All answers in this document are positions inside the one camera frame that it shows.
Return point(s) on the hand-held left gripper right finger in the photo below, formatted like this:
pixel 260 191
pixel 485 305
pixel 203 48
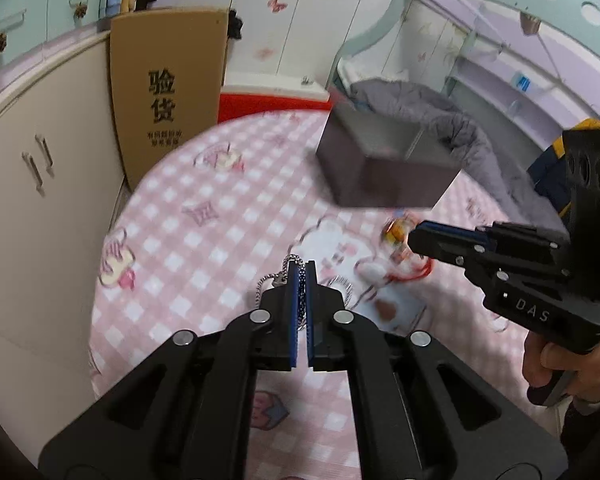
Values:
pixel 312 310

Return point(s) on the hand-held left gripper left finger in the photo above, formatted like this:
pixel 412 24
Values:
pixel 295 310

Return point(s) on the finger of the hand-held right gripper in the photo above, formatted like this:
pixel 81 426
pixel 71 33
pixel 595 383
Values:
pixel 520 240
pixel 445 247

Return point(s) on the grey metal box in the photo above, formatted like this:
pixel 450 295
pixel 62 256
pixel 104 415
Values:
pixel 380 180

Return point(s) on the person's right forearm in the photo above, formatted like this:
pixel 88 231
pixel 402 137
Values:
pixel 592 435

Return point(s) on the person's right hand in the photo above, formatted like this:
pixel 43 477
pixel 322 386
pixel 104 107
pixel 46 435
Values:
pixel 537 360

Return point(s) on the yellow and navy jacket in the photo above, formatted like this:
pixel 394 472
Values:
pixel 550 175

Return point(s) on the pink checked tablecloth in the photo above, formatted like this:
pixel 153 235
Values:
pixel 205 260

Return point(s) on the grey duvet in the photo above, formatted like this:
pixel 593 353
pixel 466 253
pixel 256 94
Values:
pixel 480 140

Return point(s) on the small blue shelf item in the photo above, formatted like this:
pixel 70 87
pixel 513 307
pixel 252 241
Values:
pixel 520 81

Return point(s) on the red bench with white top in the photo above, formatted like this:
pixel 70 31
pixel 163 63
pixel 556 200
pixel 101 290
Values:
pixel 260 105

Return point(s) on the brown hanging pouch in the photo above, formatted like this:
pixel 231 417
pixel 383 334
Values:
pixel 530 23

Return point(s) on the butterfly sticker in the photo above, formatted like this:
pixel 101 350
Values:
pixel 276 2
pixel 265 52

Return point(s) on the beige low cabinet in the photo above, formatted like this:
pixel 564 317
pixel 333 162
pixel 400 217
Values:
pixel 55 210

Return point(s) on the white wardrobe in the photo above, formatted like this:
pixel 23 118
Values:
pixel 290 25

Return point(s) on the tall cardboard box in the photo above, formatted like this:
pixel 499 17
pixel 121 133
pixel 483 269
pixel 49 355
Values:
pixel 170 60

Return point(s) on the black cloth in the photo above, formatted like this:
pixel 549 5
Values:
pixel 235 25

